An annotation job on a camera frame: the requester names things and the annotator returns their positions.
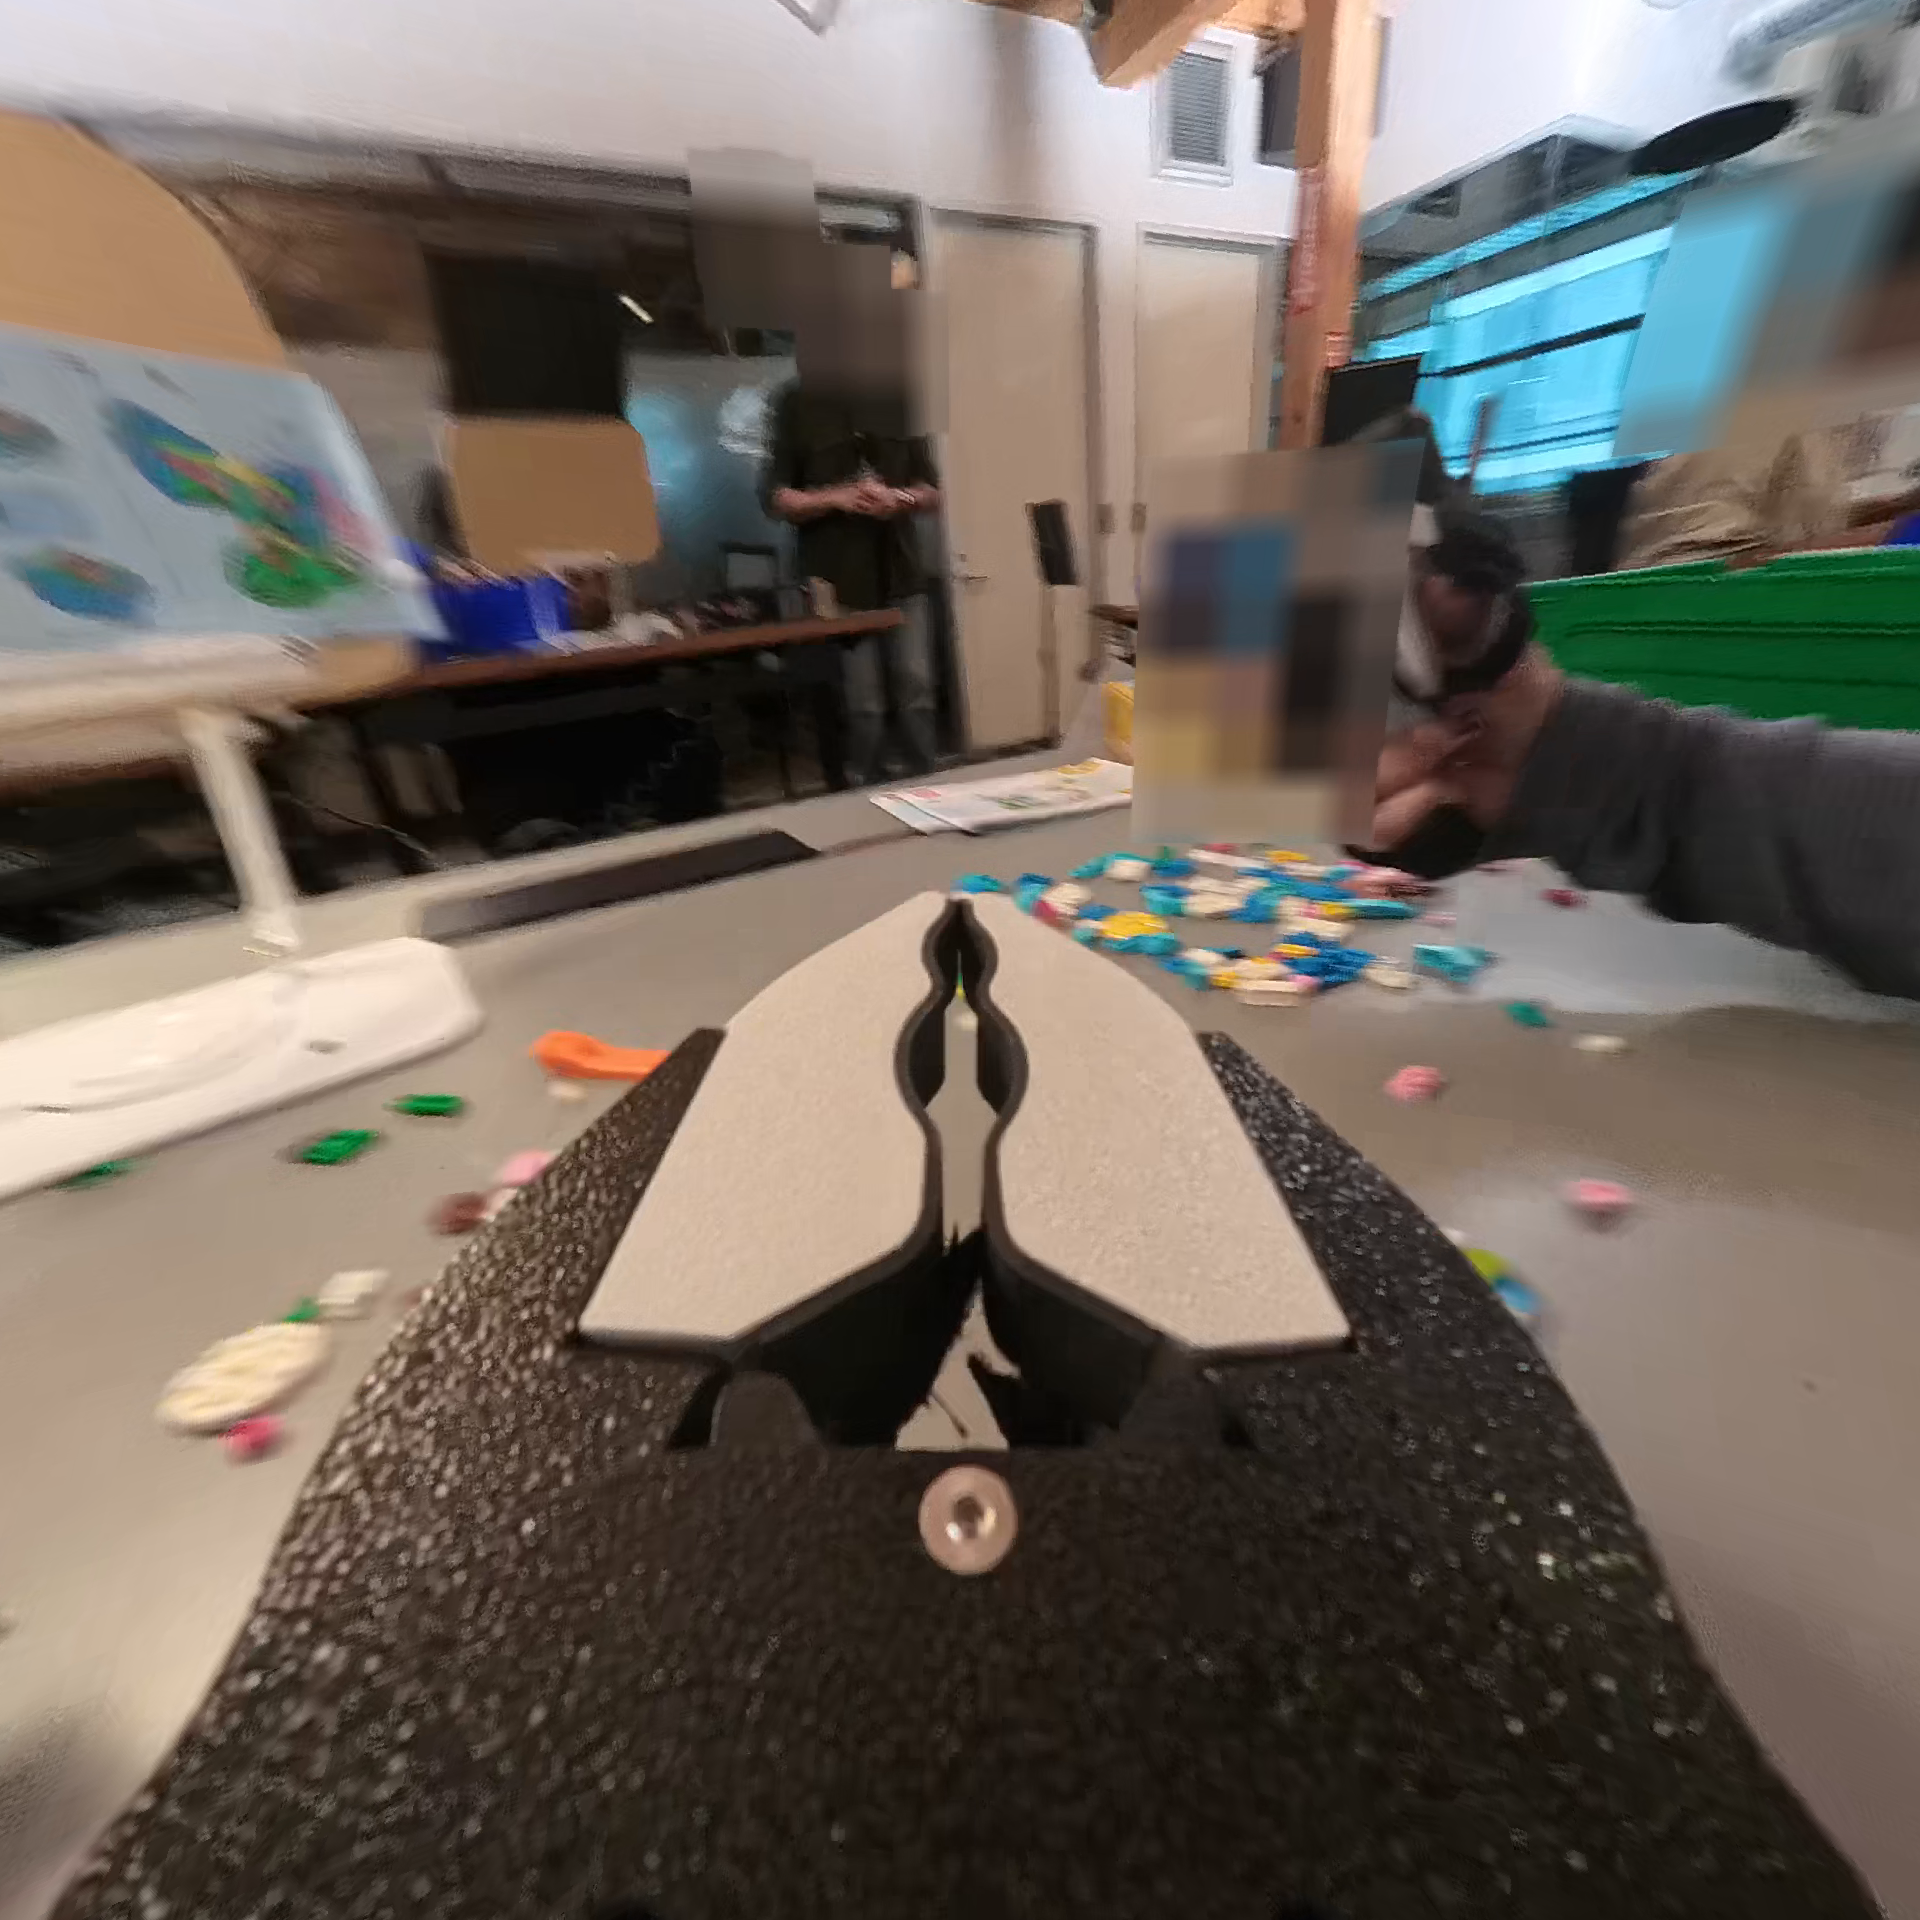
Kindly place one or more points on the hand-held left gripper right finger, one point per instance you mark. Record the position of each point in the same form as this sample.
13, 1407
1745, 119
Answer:
1155, 1168

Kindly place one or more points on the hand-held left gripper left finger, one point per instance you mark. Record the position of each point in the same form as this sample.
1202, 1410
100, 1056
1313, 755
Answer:
811, 1154

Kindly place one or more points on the lime lego piece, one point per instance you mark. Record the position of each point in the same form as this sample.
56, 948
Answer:
1484, 1265
957, 984

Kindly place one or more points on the person's right forearm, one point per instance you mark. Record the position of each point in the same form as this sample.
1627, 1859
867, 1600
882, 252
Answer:
1724, 824

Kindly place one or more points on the pile of colourful lego pieces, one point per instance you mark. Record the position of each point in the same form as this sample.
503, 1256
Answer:
1291, 944

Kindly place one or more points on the pink lego piece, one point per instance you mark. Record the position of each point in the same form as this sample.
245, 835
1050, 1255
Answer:
1415, 1083
1598, 1196

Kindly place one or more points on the pink lego tile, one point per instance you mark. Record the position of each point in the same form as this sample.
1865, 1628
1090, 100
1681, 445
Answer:
524, 1167

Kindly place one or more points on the blue lego piece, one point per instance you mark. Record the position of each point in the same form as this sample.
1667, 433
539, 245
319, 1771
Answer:
1518, 1298

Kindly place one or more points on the white round lego plate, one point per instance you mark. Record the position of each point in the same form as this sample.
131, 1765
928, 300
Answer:
239, 1371

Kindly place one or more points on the magenta round lego stud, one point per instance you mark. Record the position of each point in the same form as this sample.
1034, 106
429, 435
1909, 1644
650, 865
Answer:
251, 1437

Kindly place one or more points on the black monitor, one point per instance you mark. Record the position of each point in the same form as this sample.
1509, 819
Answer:
1371, 397

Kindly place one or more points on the orange brick separator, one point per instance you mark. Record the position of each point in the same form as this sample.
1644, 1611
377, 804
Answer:
601, 1056

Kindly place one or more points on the green plastic bin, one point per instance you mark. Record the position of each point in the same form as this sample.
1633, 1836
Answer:
1724, 629

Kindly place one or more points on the yellow cardboard box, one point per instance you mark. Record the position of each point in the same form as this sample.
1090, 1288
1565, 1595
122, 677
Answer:
1117, 723

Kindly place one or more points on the white door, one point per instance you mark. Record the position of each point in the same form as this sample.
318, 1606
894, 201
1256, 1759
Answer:
1208, 329
1021, 449

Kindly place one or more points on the pastel instruction booklet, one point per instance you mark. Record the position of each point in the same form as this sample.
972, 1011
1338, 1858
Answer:
1005, 796

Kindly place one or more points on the long wooden table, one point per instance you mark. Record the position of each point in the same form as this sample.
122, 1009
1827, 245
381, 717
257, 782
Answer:
601, 652

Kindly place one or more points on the white booklet stand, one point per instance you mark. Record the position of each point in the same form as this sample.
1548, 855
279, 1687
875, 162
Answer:
224, 1034

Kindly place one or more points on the blue storage bin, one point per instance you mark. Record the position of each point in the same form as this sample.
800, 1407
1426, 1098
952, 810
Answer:
496, 616

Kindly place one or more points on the cardboard sheet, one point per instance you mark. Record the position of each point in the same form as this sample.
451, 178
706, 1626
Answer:
546, 488

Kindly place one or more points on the blue open instruction booklet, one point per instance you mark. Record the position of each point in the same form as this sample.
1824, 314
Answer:
195, 482

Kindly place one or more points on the brown arched board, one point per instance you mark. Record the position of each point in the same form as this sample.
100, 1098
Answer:
106, 239

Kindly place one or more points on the wooden post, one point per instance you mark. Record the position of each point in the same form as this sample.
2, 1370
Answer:
1327, 225

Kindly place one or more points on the wall vent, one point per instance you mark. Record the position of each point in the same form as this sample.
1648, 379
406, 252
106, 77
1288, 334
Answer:
1195, 107

